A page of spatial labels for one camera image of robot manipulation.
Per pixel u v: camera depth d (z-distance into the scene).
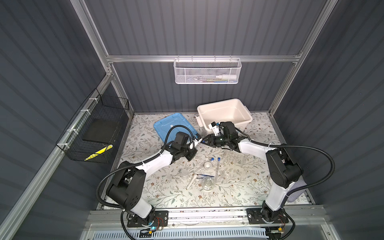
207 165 0.90
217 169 0.90
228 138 0.74
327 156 0.45
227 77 0.87
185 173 0.89
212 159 0.94
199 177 0.87
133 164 0.49
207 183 0.78
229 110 1.08
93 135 0.70
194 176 0.86
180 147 0.69
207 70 1.24
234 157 0.95
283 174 0.49
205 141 0.87
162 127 1.11
